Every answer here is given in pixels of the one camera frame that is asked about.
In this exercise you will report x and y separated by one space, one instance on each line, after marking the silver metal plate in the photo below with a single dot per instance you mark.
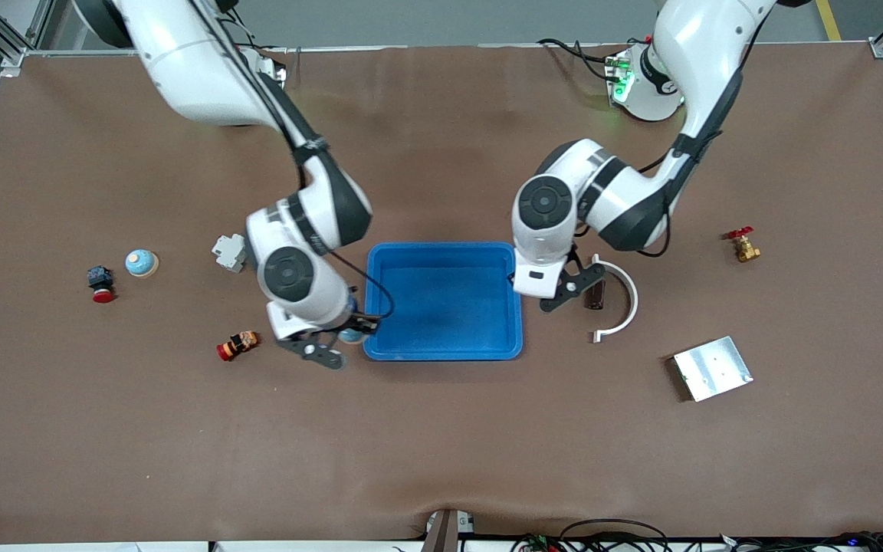
713 369

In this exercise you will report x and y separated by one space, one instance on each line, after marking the glossy brown capacitor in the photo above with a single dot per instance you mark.
596 299

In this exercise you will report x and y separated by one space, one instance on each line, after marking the red pushbutton blue base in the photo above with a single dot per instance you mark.
100 277

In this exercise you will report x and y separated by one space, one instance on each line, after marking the light blue call bell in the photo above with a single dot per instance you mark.
140 263
351 336

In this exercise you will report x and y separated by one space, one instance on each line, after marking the white curved plastic arc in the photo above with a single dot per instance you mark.
634 299

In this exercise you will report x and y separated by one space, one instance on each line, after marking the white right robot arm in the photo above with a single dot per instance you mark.
196 77

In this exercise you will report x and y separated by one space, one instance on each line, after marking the blue plastic tray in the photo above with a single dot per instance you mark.
441 307

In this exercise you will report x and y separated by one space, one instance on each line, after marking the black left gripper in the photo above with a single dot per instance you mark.
593 292

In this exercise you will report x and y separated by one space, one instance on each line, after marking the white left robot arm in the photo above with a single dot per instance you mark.
625 199

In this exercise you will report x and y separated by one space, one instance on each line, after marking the white circuit breaker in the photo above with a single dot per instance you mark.
228 251

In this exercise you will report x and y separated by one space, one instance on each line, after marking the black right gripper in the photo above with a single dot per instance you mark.
366 323

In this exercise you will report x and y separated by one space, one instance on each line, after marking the grey metal clamp bracket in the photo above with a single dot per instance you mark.
445 530

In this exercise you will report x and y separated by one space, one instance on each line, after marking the brown table cover mat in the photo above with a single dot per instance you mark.
441 445

